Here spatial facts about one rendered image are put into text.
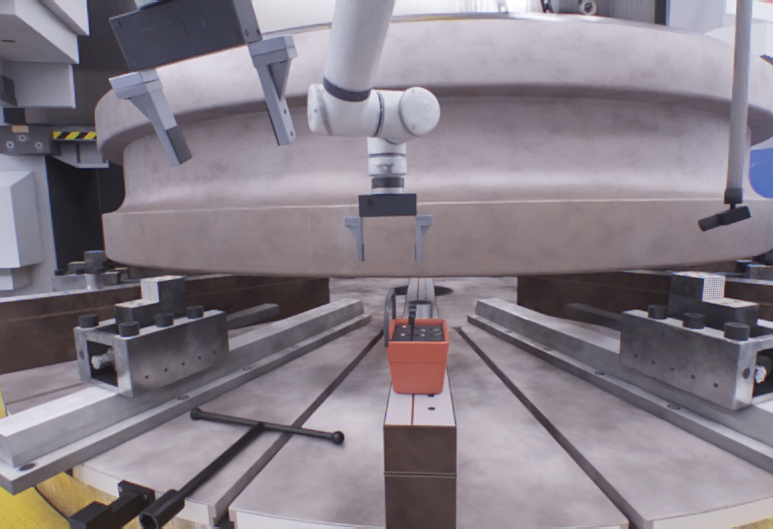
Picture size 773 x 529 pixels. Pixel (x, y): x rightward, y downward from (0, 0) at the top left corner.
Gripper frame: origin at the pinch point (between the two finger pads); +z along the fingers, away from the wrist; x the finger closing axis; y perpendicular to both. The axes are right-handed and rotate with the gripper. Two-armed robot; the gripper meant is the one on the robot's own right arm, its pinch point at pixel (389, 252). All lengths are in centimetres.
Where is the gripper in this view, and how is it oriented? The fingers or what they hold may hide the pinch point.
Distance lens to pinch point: 96.0
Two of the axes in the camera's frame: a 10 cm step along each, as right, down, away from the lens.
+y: -1.0, 1.3, -9.9
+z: 0.2, 9.9, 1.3
